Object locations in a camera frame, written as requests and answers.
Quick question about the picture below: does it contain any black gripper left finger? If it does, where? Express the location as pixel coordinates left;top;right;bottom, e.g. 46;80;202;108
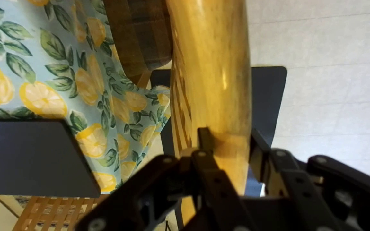
76;127;260;231

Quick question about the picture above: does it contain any large dark blue laptop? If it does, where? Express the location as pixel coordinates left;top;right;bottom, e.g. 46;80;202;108
0;118;102;199

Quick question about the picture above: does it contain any light wooden lattice-back chair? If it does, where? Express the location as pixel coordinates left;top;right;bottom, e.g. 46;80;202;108
165;0;255;223

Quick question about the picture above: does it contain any lemon print tablecloth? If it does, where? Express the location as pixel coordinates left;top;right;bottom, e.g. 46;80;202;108
0;0;174;196

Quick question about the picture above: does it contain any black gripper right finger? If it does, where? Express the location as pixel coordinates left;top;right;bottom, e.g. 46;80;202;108
249;127;370;231

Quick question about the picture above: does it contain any brown plaid seat cushion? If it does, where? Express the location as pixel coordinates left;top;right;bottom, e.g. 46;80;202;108
103;0;175;85

